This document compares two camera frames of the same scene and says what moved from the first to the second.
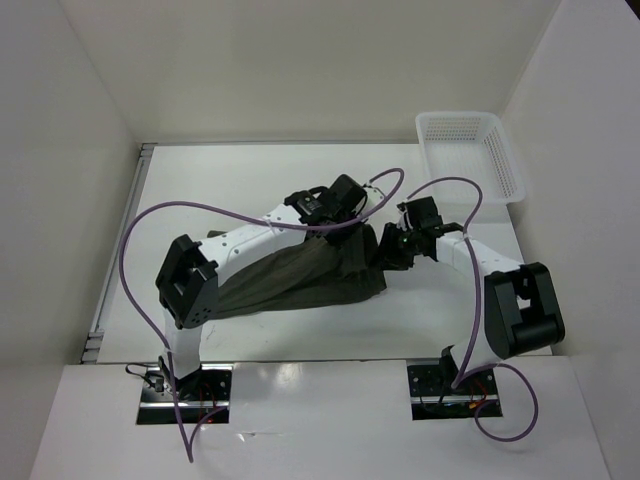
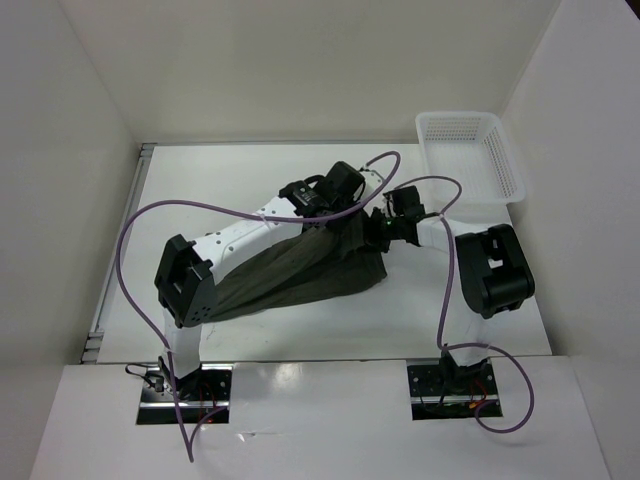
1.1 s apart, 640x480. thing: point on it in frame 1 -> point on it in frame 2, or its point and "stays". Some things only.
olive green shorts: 345,265 stays
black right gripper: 388,255 -> 372,232
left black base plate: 200,394 stays
